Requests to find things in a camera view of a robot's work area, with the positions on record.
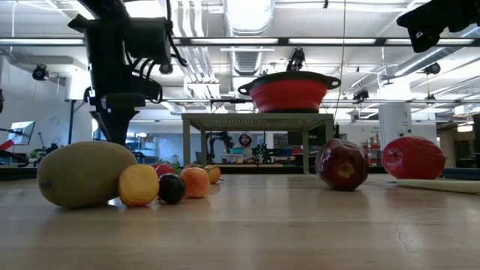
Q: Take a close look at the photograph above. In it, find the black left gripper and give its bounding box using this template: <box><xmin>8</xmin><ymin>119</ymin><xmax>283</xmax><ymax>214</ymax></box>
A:
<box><xmin>67</xmin><ymin>13</ymin><xmax>164</xmax><ymax>146</ymax></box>

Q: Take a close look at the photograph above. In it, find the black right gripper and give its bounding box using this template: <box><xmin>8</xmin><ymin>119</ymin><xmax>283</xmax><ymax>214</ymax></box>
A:
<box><xmin>396</xmin><ymin>0</ymin><xmax>480</xmax><ymax>54</ymax></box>

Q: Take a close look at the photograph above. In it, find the red strawberry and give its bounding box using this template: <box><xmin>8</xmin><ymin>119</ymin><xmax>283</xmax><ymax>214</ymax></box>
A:
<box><xmin>151</xmin><ymin>160</ymin><xmax>181</xmax><ymax>178</ymax></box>

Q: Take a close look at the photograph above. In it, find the red collapsible colander bowl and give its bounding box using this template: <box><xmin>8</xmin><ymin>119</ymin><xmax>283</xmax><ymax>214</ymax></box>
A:
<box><xmin>237</xmin><ymin>70</ymin><xmax>343</xmax><ymax>114</ymax></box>

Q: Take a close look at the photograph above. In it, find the olive green oval fruit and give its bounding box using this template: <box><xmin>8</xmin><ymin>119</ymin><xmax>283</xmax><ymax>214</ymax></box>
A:
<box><xmin>36</xmin><ymin>140</ymin><xmax>138</xmax><ymax>210</ymax></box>

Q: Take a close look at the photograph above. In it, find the bright red round fruit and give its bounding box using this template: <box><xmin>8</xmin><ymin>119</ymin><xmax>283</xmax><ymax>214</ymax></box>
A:
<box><xmin>382</xmin><ymin>135</ymin><xmax>447</xmax><ymax>181</ymax></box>

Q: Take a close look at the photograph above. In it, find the small yellow orange peach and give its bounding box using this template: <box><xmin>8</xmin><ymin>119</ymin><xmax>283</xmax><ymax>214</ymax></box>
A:
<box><xmin>204</xmin><ymin>164</ymin><xmax>222</xmax><ymax>185</ymax></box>
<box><xmin>118</xmin><ymin>163</ymin><xmax>161</xmax><ymax>209</ymax></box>
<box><xmin>178</xmin><ymin>166</ymin><xmax>212</xmax><ymax>200</ymax></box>

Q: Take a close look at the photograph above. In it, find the dark purple plum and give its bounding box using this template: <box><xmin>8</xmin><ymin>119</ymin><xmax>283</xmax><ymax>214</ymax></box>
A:
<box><xmin>157</xmin><ymin>172</ymin><xmax>187</xmax><ymax>206</ymax></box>

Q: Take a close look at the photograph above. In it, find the grey computer monitor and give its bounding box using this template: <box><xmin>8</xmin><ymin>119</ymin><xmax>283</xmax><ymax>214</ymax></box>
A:
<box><xmin>6</xmin><ymin>120</ymin><xmax>37</xmax><ymax>147</ymax></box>

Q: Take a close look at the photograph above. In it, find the person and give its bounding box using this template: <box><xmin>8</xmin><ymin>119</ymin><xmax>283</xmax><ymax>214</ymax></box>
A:
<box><xmin>232</xmin><ymin>132</ymin><xmax>260</xmax><ymax>163</ymax></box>

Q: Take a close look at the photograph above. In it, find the pale green perforated metal shelf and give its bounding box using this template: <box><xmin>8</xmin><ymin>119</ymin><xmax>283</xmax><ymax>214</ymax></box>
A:
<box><xmin>181</xmin><ymin>112</ymin><xmax>335</xmax><ymax>175</ymax></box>

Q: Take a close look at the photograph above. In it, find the black rig crossbar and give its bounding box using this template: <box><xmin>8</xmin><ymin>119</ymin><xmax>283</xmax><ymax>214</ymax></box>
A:
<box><xmin>0</xmin><ymin>36</ymin><xmax>480</xmax><ymax>48</ymax></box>

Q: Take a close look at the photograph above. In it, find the dark red bell pepper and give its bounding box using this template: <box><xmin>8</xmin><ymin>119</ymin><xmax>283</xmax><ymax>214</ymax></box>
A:
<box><xmin>314</xmin><ymin>138</ymin><xmax>370</xmax><ymax>192</ymax></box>

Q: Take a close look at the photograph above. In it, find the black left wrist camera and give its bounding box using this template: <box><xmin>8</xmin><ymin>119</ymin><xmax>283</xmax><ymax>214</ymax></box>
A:
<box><xmin>124</xmin><ymin>16</ymin><xmax>174</xmax><ymax>65</ymax></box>

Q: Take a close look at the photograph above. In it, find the black hanging camera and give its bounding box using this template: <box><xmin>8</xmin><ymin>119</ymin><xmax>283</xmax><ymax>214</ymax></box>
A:
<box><xmin>285</xmin><ymin>47</ymin><xmax>306</xmax><ymax>73</ymax></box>

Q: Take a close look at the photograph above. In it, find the knife with wooden handle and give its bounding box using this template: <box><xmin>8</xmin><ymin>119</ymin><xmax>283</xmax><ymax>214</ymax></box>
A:
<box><xmin>396</xmin><ymin>178</ymin><xmax>480</xmax><ymax>196</ymax></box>

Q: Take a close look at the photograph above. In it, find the silver ceiling air duct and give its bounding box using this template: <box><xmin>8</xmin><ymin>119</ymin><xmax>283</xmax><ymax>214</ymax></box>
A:
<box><xmin>221</xmin><ymin>0</ymin><xmax>278</xmax><ymax>38</ymax></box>

